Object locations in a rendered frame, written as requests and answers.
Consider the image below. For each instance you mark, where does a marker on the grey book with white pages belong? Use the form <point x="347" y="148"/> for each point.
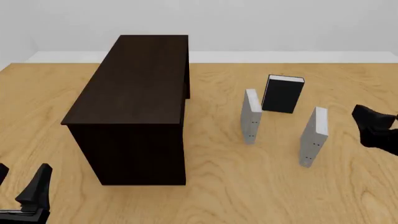
<point x="249" y="121"/>
<point x="311" y="140"/>

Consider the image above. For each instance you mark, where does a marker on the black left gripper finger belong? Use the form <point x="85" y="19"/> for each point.
<point x="37" y="191"/>
<point x="2" y="172"/>

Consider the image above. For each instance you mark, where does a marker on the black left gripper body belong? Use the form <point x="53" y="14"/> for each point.
<point x="21" y="218"/>

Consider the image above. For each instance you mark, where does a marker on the black book with white pages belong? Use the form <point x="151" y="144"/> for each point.
<point x="281" y="96"/>

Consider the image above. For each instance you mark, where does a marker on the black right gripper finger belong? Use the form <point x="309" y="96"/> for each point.
<point x="379" y="138"/>
<point x="371" y="119"/>

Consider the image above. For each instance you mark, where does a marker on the dark brown wooden cabinet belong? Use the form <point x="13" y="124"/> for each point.
<point x="133" y="98"/>

